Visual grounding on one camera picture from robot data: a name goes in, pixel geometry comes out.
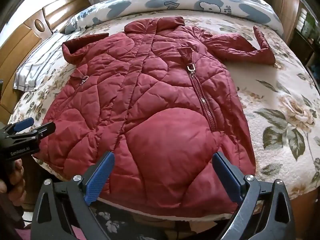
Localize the person's left forearm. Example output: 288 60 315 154
0 191 29 240

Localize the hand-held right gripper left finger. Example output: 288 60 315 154
30 151 115 240

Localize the white quilt with blue print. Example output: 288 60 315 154
65 0 285 37

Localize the dark furniture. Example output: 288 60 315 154
291 5 320 80

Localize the striped pillow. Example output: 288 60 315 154
13 31 75 92

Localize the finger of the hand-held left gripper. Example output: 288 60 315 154
6 122 56 143
2 117 35 134

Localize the wooden bed frame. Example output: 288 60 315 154
287 187 318 233

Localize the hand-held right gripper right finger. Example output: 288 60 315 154
212 151 297 240

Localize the wooden bed headboard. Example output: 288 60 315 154
0 0 92 125

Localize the red quilted puffer jacket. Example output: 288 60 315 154
32 16 276 218

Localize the person's left hand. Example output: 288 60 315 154
0 159 26 193

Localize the wooden wardrobe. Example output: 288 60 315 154
252 0 300 43

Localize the floral bed sheet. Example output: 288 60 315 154
10 12 320 230

